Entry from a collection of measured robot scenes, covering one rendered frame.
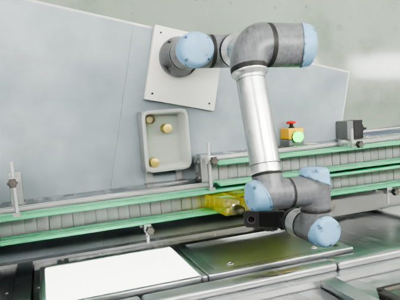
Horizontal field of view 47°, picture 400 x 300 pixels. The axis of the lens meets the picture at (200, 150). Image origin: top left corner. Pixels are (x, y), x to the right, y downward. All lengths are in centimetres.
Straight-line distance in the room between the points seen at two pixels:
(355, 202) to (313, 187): 90
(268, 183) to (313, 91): 100
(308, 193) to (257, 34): 41
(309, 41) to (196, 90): 65
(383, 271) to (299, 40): 69
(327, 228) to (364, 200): 91
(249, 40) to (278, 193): 39
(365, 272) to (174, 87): 93
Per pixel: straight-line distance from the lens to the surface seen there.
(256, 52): 117
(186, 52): 155
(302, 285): 129
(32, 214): 153
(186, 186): 168
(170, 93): 176
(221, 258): 144
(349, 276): 137
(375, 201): 210
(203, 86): 180
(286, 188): 112
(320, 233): 116
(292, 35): 123
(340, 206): 200
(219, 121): 184
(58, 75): 172
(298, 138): 188
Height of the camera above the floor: 247
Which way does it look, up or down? 71 degrees down
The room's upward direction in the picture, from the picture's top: 99 degrees clockwise
